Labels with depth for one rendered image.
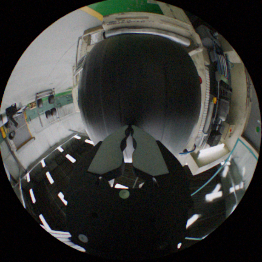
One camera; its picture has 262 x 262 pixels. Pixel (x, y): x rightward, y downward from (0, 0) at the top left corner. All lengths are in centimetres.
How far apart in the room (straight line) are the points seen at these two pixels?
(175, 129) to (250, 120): 48
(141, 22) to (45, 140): 1146
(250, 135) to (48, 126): 1170
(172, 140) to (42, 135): 1126
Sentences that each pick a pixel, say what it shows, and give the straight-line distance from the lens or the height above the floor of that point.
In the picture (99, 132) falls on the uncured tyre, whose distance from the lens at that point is 15.
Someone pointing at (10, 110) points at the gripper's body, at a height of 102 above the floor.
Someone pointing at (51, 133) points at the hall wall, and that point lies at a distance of 1141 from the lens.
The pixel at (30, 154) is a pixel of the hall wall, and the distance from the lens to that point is 1178.
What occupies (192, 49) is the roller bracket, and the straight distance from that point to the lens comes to 43.
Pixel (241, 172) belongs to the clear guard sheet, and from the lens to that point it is 58.
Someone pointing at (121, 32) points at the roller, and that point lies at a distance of 36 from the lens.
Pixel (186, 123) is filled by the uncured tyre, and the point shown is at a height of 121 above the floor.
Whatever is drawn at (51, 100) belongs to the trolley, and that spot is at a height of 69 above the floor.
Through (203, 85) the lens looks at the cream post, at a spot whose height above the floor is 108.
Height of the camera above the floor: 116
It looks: 27 degrees up
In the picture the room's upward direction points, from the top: 177 degrees clockwise
